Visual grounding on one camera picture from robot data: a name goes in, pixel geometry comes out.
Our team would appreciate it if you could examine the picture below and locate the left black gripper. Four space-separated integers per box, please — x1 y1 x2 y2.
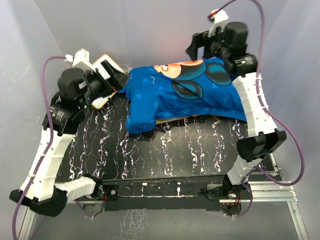
78 59 130 110

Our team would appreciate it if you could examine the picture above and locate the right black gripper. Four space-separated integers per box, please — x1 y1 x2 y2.
185 25 231 62

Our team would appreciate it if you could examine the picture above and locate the orange and blue pillowcase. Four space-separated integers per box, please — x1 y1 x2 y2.
121 57 246 134

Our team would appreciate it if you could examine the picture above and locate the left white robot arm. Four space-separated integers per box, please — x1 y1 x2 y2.
9 54 129 217

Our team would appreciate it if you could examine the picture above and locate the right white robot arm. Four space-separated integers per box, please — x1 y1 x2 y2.
186 21 287 199

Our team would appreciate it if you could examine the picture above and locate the small whiteboard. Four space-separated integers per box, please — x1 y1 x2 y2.
91 54 126 110

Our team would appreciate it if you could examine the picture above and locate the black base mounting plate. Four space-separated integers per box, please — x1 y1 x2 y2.
74 174 253 212

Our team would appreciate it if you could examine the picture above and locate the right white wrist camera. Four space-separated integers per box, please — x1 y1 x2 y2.
207 9 229 38

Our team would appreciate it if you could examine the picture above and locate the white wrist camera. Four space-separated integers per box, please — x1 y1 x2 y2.
207 9 229 38
64 48 96 73

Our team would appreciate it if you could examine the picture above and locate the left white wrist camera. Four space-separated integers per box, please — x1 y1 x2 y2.
64 48 96 73

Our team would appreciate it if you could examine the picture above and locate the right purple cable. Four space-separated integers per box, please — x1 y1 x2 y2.
217 0 306 218

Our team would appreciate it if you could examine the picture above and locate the aluminium frame rail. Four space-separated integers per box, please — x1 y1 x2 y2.
17 181 310 240

